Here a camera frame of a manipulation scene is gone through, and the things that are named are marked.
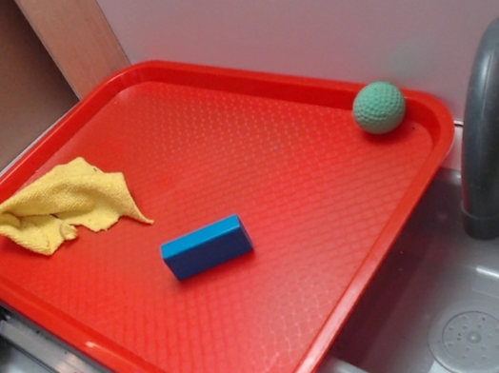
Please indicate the yellow cloth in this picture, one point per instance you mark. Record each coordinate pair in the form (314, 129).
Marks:
(47, 213)

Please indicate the grey plastic sink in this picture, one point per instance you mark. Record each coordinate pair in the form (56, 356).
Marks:
(433, 306)

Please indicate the wooden board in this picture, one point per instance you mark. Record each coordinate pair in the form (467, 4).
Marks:
(78, 38)

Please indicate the blue rectangular block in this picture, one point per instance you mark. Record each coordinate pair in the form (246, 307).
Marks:
(206, 247)

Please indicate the red plastic tray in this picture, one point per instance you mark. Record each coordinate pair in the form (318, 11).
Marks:
(321, 200)

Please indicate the green dimpled ball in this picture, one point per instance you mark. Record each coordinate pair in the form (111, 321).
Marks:
(379, 108)

